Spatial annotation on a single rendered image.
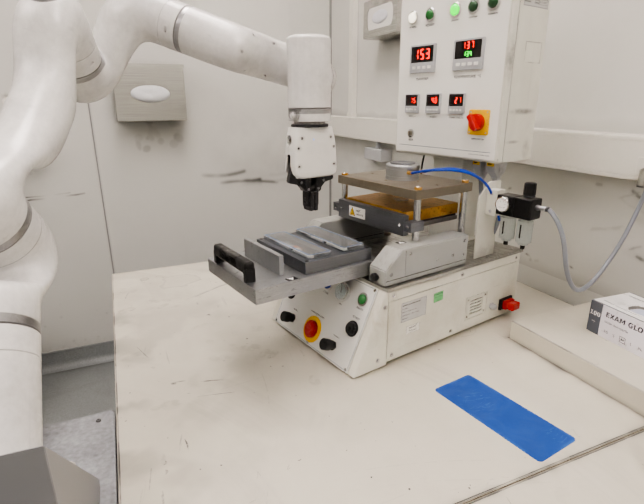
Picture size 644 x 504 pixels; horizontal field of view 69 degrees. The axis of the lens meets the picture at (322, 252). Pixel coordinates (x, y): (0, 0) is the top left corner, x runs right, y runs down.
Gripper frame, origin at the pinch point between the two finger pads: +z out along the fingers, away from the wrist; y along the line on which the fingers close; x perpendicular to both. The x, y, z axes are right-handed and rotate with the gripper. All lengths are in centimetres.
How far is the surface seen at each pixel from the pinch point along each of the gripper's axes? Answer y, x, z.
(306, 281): -8.3, -11.3, 12.7
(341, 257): 0.7, -10.1, 9.9
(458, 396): 12.2, -32.6, 33.8
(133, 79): 0, 144, -29
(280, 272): -11.9, -7.9, 11.1
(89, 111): -17, 160, -15
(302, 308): 1.0, 5.8, 27.3
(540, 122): 77, -1, -13
